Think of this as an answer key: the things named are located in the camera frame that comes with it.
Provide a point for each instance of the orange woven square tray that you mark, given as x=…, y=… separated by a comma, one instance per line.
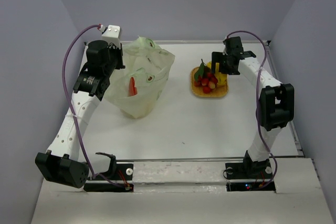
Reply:
x=218, y=92

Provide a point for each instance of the red cherry bunch with leaves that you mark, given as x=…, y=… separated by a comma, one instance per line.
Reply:
x=204, y=77

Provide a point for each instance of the translucent green plastic bag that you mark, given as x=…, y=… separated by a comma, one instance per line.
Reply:
x=150, y=65

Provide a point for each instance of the red watermelon slice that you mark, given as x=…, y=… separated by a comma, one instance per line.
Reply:
x=132, y=88

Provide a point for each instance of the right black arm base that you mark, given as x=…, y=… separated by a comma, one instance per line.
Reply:
x=249, y=177

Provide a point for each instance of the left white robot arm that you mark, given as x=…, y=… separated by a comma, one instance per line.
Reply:
x=59, y=163

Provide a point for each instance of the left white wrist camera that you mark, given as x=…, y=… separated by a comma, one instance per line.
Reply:
x=112, y=34

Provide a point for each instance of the yellow fake banana bunch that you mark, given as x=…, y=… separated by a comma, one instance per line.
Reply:
x=221, y=78

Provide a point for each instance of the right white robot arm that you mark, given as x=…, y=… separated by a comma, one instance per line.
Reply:
x=274, y=106

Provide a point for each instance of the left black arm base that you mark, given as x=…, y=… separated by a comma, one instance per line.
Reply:
x=117, y=179

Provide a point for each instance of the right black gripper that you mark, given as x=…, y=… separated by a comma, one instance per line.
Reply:
x=219, y=57

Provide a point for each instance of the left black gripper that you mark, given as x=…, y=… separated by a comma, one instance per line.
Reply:
x=118, y=51

